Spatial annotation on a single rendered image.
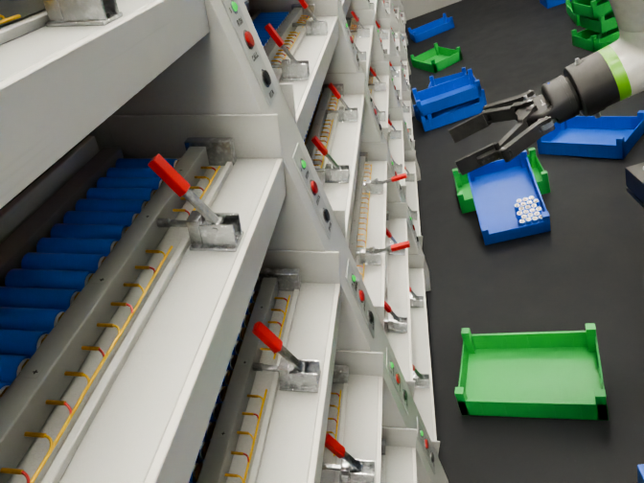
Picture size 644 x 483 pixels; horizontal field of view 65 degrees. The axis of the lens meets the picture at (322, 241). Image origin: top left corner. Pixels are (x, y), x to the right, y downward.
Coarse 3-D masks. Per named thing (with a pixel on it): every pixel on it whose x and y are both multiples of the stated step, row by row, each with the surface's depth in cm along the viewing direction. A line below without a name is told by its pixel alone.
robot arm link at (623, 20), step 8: (616, 0) 74; (624, 0) 73; (632, 0) 72; (640, 0) 72; (616, 8) 75; (624, 8) 74; (632, 8) 73; (640, 8) 72; (616, 16) 77; (624, 16) 75; (632, 16) 74; (640, 16) 74; (624, 24) 76; (632, 24) 75; (640, 24) 74; (632, 32) 76
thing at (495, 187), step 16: (496, 160) 173; (512, 160) 173; (528, 160) 168; (480, 176) 178; (496, 176) 176; (512, 176) 173; (528, 176) 171; (480, 192) 175; (496, 192) 172; (512, 192) 170; (528, 192) 167; (480, 208) 171; (496, 208) 168; (512, 208) 166; (544, 208) 155; (480, 224) 161; (496, 224) 165; (512, 224) 162; (528, 224) 154; (544, 224) 154; (496, 240) 160
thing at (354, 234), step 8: (360, 160) 126; (360, 168) 123; (368, 168) 125; (360, 176) 119; (368, 176) 122; (360, 184) 116; (360, 192) 113; (360, 200) 111; (368, 200) 113; (368, 208) 110; (352, 216) 106; (352, 224) 103; (352, 232) 101; (352, 240) 99; (360, 240) 100; (352, 248) 96
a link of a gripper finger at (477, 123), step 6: (480, 114) 97; (468, 120) 98; (474, 120) 97; (480, 120) 97; (456, 126) 99; (462, 126) 98; (468, 126) 98; (474, 126) 98; (480, 126) 98; (486, 126) 98; (450, 132) 99; (456, 132) 99; (462, 132) 99; (468, 132) 99; (474, 132) 99; (456, 138) 100; (462, 138) 100
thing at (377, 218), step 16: (368, 144) 128; (384, 144) 128; (368, 160) 131; (384, 160) 130; (384, 176) 124; (384, 192) 118; (384, 208) 112; (368, 224) 107; (384, 224) 107; (368, 240) 102; (384, 240) 102; (384, 256) 98; (368, 272) 94; (384, 272) 94; (368, 288) 90
